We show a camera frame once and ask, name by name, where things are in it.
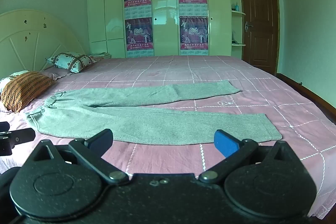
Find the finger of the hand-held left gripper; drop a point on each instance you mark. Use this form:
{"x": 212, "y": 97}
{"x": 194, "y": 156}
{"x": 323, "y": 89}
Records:
{"x": 3, "y": 125}
{"x": 18, "y": 135}

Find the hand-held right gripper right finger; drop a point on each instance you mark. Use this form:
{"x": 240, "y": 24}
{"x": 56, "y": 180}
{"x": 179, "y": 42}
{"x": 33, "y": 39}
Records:
{"x": 225, "y": 144}

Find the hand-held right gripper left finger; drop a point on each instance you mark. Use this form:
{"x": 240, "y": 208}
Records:
{"x": 101, "y": 140}

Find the grey sweat pants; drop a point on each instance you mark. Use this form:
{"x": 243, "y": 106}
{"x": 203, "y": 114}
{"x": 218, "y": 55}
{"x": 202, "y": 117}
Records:
{"x": 136, "y": 116}

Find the orange striped pillow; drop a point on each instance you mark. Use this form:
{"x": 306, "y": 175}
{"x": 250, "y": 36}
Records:
{"x": 25, "y": 90}

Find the white pillow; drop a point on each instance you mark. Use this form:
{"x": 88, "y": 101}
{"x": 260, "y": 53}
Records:
{"x": 8, "y": 79}

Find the pink checked bedspread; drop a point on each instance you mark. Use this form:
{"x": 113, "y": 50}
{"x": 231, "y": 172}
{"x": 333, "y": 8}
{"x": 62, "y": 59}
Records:
{"x": 236, "y": 87}

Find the pink pillow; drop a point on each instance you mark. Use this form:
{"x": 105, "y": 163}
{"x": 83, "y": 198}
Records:
{"x": 53, "y": 72}

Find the folded pale cloth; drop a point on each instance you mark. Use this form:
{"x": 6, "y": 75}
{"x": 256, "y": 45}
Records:
{"x": 101, "y": 55}

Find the teal patterned pillow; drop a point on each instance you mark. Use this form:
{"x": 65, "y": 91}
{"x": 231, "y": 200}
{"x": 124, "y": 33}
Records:
{"x": 71, "y": 60}

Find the cream wooden headboard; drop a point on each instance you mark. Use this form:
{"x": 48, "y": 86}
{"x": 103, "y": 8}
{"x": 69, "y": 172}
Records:
{"x": 31, "y": 37}

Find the brown wooden door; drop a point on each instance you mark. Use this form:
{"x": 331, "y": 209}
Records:
{"x": 258, "y": 19}

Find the cream corner shelf unit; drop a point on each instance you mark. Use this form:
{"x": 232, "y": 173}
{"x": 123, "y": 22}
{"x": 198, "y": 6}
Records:
{"x": 236, "y": 14}

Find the blue bottle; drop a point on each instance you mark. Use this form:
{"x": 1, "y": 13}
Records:
{"x": 237, "y": 6}

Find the cream glossy wardrobe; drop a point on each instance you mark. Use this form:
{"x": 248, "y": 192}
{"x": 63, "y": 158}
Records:
{"x": 165, "y": 3}

